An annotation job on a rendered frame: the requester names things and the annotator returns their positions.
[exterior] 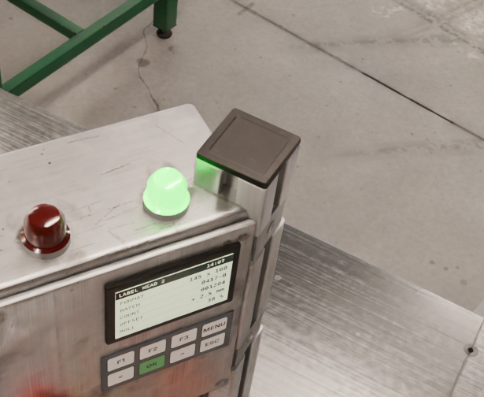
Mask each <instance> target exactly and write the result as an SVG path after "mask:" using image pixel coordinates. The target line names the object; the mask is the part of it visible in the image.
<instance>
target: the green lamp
mask: <svg viewBox="0 0 484 397"><path fill-rule="evenodd" d="M189 205H190V195H189V192H188V190H187V180H186V179H185V177H184V176H183V175H182V174H181V173H180V172H179V171H178V170H176V169H173V168H162V169H158V170H157V171H156V172H155V173H154V174H152V175H151V176H150V178H149V179H148V182H147V189H146V190H145V192H144V194H143V207H144V209H145V211H146V212H147V213H148V214H149V215H150V216H151V217H152V218H154V219H157V220H159V221H175V220H177V219H180V218H181V217H183V216H184V215H185V214H186V213H187V211H188V209H189Z"/></svg>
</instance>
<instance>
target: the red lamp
mask: <svg viewBox="0 0 484 397"><path fill-rule="evenodd" d="M70 243H71V232H70V229H69V226H68V225H67V224H66V218H65V215H64V214H63V212H62V211H61V210H59V209H58V208H57V207H55V206H53V205H50V204H45V203H44V204H39V205H37V206H34V207H33V208H32V209H31V210H29V211H28V212H27V214H26V215H25V217H24V227H23V229H22V231H21V244H22V247H23V249H24V251H25V252H26V253H27V254H28V255H30V256H31V257H33V258H37V259H41V260H49V259H53V258H57V257H59V256H61V255H63V253H64V252H66V250H67V249H68V248H69V246H70Z"/></svg>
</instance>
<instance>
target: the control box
mask: <svg viewBox="0 0 484 397"><path fill-rule="evenodd" d="M211 134H212V133H211V132H210V130H209V128H208V126H207V125H206V123H205V122H204V121H203V119H202V118H201V115H200V114H199V112H198V111H197V110H196V108H195V107H194V106H193V105H192V104H185V105H181V106H177V107H173V108H171V109H165V110H162V111H159V112H156V113H151V114H147V115H144V116H141V117H136V118H133V119H130V120H126V121H121V122H118V123H115V124H110V125H107V126H104V127H100V128H96V129H92V130H89V131H86V132H81V133H78V134H75V135H70V136H66V137H63V138H60V139H55V140H51V141H49V142H45V143H40V144H37V145H34V146H31V147H25V148H23V149H19V150H14V151H11V152H8V153H4V154H0V397H197V396H199V395H203V394H205V393H207V392H210V391H213V390H215V389H217V388H221V387H223V386H225V385H228V384H229V379H230V375H231V366H232V361H233V356H234V351H235V342H236V337H237V332H238V324H239V319H240V314H241V309H242V300H243V295H244V290H245V286H246V277H247V273H248V268H249V259H250V254H251V249H252V244H253V235H254V230H255V221H254V220H253V219H251V218H249V214H248V212H247V210H245V209H244V208H243V207H241V206H240V205H238V204H236V196H237V190H238V189H236V188H234V187H231V186H229V185H227V184H223V187H222V191H221V192H220V193H219V194H218V195H217V194H215V193H213V192H211V191H208V190H206V189H204V188H203V187H200V186H198V185H197V184H195V183H194V173H195V164H196V161H195V160H196V157H197V156H196V155H197V152H198V150H199V149H200V148H201V146H202V145H203V144H204V143H205V141H206V140H207V139H208V138H209V137H210V136H211ZM162 168H173V169H176V170H178V171H179V172H180V173H181V174H182V175H183V176H184V177H185V179H186V180H187V190H188V192H189V195H190V205H189V209H188V211H187V213H186V214H185V215H184V216H183V217H181V218H180V219H177V220H175V221H159V220H157V219H154V218H152V217H151V216H150V215H149V214H148V213H147V212H146V211H145V209H144V207H143V194H144V192H145V190H146V189H147V182H148V179H149V178H150V176H151V175H152V174H154V173H155V172H156V171H157V170H158V169H162ZM44 203H45V204H50V205H53V206H55V207H57V208H58V209H59V210H61V211H62V212H63V214H64V215H65V218H66V224H67V225H68V226H69V229H70V232H71V243H70V246H69V248H68V249H67V250H66V252H64V253H63V255H61V256H59V257H57V258H53V259H49V260H41V259H37V258H33V257H31V256H30V255H28V254H27V253H26V252H25V251H24V249H23V247H22V244H21V231H22V229H23V227H24V217H25V215H26V214H27V212H28V211H29V210H31V209H32V208H33V207H34V206H37V205H39V204H44ZM238 241H239V242H240V243H241V249H240V255H239V260H238V269H237V274H236V280H235V289H234V294H233V299H232V301H230V302H227V303H224V304H222V305H219V306H216V307H213V308H211V309H208V310H205V311H202V312H200V313H197V314H194V315H191V316H189V317H185V318H183V319H180V320H178V321H174V322H172V323H169V324H166V325H163V326H161V327H158V328H154V329H152V330H149V331H147V332H143V333H141V334H138V335H136V336H132V337H130V338H127V339H123V340H121V341H119V342H116V343H112V344H110V345H107V344H106V342H105V286H106V285H108V284H112V283H115V282H117V281H120V280H124V279H127V278H129V277H132V276H136V275H139V274H141V273H145V272H148V271H150V270H153V269H157V268H160V267H162V266H165V265H169V264H172V263H174V262H178V261H181V260H183V259H186V258H190V257H193V256H195V255H198V254H202V253H205V252H207V251H210V250H214V249H216V248H219V247H223V246H226V245H228V244H231V243H235V242H238ZM230 310H234V315H233V320H232V326H231V334H230V339H229V345H227V346H226V347H221V348H220V349H217V350H214V351H211V352H209V353H207V354H203V355H201V356H198V357H196V358H192V359H190V360H188V361H185V362H182V363H179V364H177V365H174V366H171V367H169V368H167V369H163V370H161V371H158V372H156V373H152V374H150V375H148V376H145V377H142V378H139V379H137V380H133V381H132V382H129V383H126V384H123V385H121V386H118V387H116V388H112V389H110V390H108V391H104V392H102V386H101V357H103V356H106V355H108V354H112V353H114V352H117V351H121V350H123V349H125V348H128V347H131V346H134V345H136V344H139V343H142V342H145V341H147V340H150V339H153V338H156V337H158V336H162V335H164V334H167V333H170V332H173V331H175V330H178V329H180V328H184V327H187V326H189V325H192V324H195V323H198V322H199V321H203V320H206V319H209V318H211V317H215V316H217V315H219V314H223V313H226V312H227V311H230Z"/></svg>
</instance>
